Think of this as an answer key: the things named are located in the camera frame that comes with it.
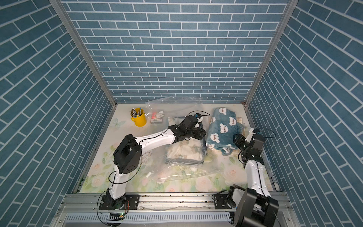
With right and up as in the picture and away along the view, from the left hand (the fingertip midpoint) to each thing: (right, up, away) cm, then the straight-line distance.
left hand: (207, 134), depth 87 cm
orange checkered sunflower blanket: (+26, +9, +20) cm, 34 cm away
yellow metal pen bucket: (-46, +8, +13) cm, 49 cm away
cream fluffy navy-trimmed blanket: (-12, -10, -3) cm, 16 cm away
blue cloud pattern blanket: (+12, +4, +9) cm, 15 cm away
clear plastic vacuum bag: (-24, +17, +28) cm, 41 cm away
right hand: (+18, -1, -2) cm, 19 cm away
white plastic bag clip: (-34, +12, +21) cm, 42 cm away
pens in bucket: (-48, +13, +4) cm, 50 cm away
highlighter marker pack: (-39, +8, +21) cm, 45 cm away
